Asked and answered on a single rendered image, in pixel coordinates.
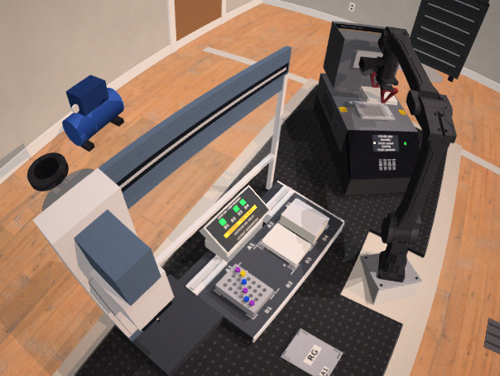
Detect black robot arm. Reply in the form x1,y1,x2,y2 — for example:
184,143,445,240
358,27,457,282

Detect black thermal cycler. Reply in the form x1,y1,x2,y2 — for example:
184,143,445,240
314,21,420,195

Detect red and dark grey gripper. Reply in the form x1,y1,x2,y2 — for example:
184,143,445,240
370,65,399,104

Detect cream well plate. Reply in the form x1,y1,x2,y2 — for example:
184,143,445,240
359,86,397,105
260,223,311,267

